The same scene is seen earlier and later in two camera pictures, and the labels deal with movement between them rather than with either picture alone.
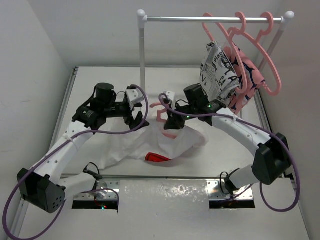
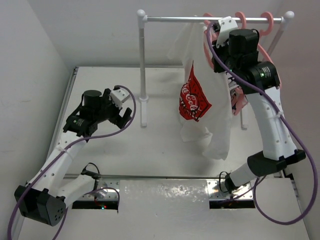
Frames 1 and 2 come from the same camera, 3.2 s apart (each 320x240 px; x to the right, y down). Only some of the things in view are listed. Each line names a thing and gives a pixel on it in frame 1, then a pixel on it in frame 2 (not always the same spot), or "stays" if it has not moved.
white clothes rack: x=143 y=19 stays
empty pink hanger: x=258 y=40 stays
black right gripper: x=174 y=121 → x=217 y=66
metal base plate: x=108 y=189 stays
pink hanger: x=160 y=120 → x=214 y=37
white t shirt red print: x=150 y=142 → x=206 y=94
